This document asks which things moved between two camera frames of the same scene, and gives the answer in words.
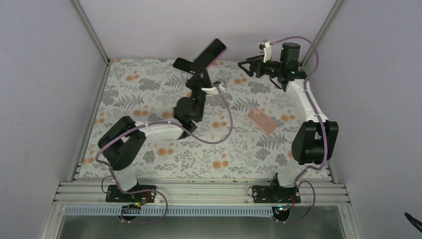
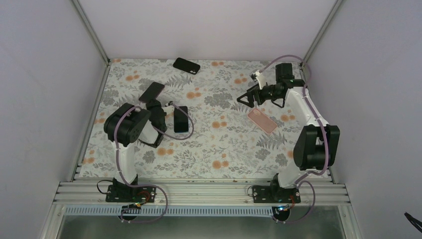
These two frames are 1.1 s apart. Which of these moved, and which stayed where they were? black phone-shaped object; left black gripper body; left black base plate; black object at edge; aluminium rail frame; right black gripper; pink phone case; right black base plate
Moved: left black gripper body; right black gripper
Stayed: pink phone case; aluminium rail frame; black object at edge; black phone-shaped object; right black base plate; left black base plate
